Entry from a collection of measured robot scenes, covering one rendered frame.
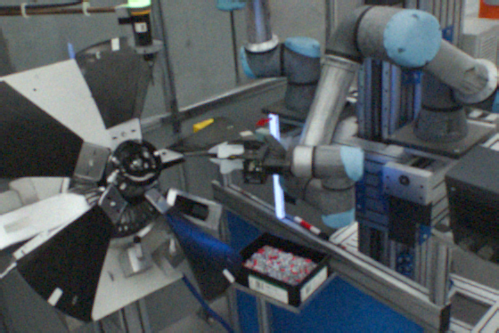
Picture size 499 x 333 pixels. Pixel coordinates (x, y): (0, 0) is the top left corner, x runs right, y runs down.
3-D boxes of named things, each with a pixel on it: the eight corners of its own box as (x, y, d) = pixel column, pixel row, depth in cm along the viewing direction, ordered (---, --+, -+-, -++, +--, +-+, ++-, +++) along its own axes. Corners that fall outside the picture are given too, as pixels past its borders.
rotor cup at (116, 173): (82, 175, 142) (93, 156, 130) (125, 142, 149) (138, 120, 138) (123, 220, 142) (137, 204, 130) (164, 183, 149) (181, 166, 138)
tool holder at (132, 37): (118, 53, 132) (110, 9, 128) (132, 45, 138) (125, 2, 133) (154, 53, 129) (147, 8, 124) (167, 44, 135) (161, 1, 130)
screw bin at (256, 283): (228, 281, 159) (225, 260, 155) (265, 251, 170) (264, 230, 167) (297, 311, 145) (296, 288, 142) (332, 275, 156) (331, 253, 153)
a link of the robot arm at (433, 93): (437, 91, 178) (440, 46, 173) (478, 100, 168) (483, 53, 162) (411, 101, 173) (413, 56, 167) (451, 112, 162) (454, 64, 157)
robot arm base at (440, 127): (429, 118, 185) (429, 88, 181) (477, 128, 175) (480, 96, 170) (403, 135, 176) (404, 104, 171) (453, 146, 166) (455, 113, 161)
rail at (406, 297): (213, 201, 205) (211, 181, 202) (223, 198, 207) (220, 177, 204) (438, 337, 136) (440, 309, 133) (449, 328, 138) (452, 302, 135)
